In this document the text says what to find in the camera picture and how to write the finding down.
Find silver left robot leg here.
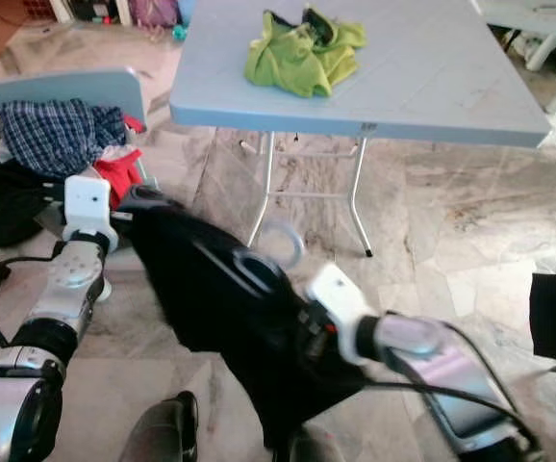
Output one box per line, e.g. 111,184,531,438
119,390,202,462

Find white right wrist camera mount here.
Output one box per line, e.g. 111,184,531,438
304,262,377,367

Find white plastic furniture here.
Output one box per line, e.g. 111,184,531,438
475,0,556,116

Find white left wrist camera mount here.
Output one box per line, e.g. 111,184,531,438
62,175,120,249

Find purple bag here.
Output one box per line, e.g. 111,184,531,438
132,0,181,28

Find blue plaid garment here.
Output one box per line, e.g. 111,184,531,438
0,99,130,179

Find white garment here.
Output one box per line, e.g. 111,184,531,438
100,142,135,163

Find light blue chair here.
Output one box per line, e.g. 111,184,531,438
0,67,150,193

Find black round object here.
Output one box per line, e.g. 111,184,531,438
0,159,72,249

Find red garment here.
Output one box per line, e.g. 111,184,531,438
95,114,146,208

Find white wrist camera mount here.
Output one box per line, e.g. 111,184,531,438
62,175,120,249
304,262,377,367

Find green garment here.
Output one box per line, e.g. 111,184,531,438
242,8,367,99

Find black garment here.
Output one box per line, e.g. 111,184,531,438
119,188,375,458

